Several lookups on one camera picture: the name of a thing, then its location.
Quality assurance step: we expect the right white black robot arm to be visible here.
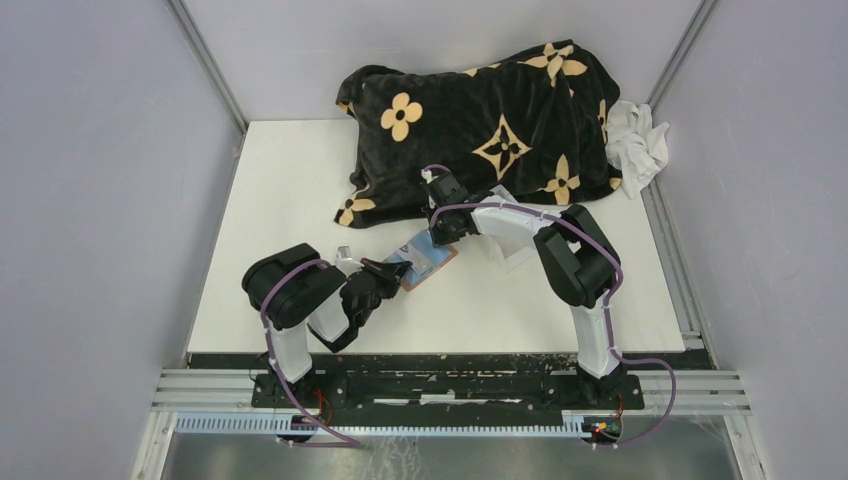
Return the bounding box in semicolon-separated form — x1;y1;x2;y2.
421;168;626;408

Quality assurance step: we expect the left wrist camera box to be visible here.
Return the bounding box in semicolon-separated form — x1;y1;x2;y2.
334;246;363;275

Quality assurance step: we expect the silver VIP credit card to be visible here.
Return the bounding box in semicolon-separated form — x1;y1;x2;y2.
389;243;435;276

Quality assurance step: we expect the tan leather card holder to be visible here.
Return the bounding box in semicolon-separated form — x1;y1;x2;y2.
387;230;458;292

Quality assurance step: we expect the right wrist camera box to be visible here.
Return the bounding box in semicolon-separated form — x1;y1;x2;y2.
421;164;452;189

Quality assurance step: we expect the black floral plush blanket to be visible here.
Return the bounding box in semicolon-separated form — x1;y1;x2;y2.
335;40;623;229

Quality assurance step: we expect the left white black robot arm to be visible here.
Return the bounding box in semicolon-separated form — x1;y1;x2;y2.
241;243;413;407

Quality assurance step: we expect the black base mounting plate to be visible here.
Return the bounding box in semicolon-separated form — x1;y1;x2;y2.
290;354;645;429

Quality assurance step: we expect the light blue slotted rail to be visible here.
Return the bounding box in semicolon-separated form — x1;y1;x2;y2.
173;413;587;439

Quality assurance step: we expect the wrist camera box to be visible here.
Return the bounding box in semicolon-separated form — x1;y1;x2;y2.
421;164;452;189
334;246;363;275

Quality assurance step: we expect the white plastic card tray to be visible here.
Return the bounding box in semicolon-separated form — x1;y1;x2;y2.
472;185;541;271

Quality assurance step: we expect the white crumpled cloth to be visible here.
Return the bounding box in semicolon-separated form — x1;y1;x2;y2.
606;100;670;200

